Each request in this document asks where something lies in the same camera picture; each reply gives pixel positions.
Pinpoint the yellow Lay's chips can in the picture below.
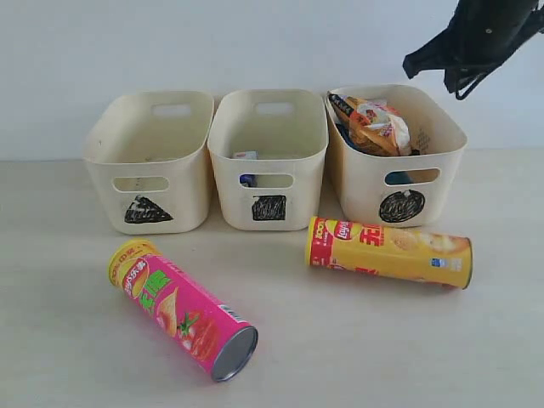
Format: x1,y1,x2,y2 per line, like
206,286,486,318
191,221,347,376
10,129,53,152
305,217,473,289

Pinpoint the blue instant noodle bag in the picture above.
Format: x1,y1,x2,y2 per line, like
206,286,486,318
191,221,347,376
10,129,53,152
335,123,440,185

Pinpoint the cream bin with triangle mark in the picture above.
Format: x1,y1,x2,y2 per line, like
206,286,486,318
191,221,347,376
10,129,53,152
83,91,215,235

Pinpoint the pink Lay's chips can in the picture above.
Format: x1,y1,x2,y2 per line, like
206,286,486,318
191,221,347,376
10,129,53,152
107,239,258,383

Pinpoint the white blue milk carton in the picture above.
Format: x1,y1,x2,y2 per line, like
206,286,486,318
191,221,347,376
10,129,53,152
232,150,258,188

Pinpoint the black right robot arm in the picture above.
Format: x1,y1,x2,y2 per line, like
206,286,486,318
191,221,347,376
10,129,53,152
403,0,543,100

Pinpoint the cream bin with square mark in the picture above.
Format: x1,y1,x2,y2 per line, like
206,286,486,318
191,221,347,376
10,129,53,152
207,89,328,231

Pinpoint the orange instant noodle bag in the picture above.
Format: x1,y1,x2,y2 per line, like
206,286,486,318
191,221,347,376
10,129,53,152
327,92,412,157

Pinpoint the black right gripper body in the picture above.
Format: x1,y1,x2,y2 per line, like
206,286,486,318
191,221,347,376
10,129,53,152
439,8,510,81

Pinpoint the cream bin with circle mark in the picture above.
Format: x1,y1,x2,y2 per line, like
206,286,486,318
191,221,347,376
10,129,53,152
325,84,468,228

